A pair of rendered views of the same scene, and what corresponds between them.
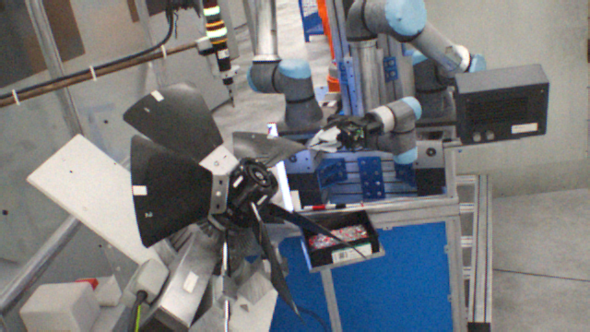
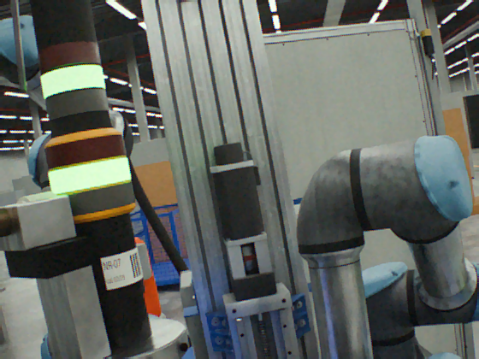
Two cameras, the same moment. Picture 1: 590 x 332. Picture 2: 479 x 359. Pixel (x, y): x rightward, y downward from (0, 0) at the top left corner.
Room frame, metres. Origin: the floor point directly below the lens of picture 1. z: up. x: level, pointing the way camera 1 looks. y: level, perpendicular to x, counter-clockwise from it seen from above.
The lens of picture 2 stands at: (1.05, 0.18, 1.56)
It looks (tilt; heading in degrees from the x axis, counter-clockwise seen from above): 3 degrees down; 333
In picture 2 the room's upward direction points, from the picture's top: 10 degrees counter-clockwise
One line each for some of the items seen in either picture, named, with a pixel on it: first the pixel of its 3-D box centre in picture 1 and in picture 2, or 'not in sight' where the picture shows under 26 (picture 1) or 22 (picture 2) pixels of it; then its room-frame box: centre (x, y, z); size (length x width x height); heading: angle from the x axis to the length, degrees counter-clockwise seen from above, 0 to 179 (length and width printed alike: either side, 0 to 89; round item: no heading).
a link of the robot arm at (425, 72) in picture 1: (430, 65); (385, 298); (1.91, -0.54, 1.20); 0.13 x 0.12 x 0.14; 39
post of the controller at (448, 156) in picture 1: (449, 169); not in sight; (1.60, -0.48, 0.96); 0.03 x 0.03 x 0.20; 78
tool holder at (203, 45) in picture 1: (218, 55); (96, 280); (1.35, 0.13, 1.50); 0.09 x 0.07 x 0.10; 113
